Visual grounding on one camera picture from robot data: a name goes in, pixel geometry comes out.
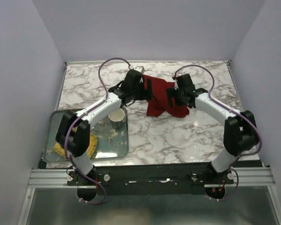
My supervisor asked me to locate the red cloth napkin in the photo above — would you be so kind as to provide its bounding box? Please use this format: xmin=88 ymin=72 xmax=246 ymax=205
xmin=144 ymin=75 xmax=190 ymax=118

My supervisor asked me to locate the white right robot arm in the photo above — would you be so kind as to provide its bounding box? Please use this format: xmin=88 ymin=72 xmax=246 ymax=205
xmin=166 ymin=74 xmax=260 ymax=184

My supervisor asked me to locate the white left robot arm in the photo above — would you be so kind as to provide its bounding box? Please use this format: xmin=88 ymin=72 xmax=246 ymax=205
xmin=55 ymin=66 xmax=153 ymax=185

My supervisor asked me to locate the white cup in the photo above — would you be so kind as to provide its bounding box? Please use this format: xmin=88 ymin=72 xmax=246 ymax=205
xmin=108 ymin=109 xmax=126 ymax=129

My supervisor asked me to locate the floral metal tray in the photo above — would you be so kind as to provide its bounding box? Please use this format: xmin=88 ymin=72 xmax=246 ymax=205
xmin=42 ymin=110 xmax=129 ymax=163

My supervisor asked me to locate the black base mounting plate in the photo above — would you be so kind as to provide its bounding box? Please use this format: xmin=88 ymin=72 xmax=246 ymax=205
xmin=65 ymin=163 xmax=234 ymax=205

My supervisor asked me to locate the yellow woven coaster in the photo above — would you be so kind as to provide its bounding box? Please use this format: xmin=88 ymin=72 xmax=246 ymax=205
xmin=52 ymin=133 xmax=97 ymax=158

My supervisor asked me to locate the aluminium frame rail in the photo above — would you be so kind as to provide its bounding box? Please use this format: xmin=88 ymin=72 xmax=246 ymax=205
xmin=28 ymin=167 xmax=275 ymax=188

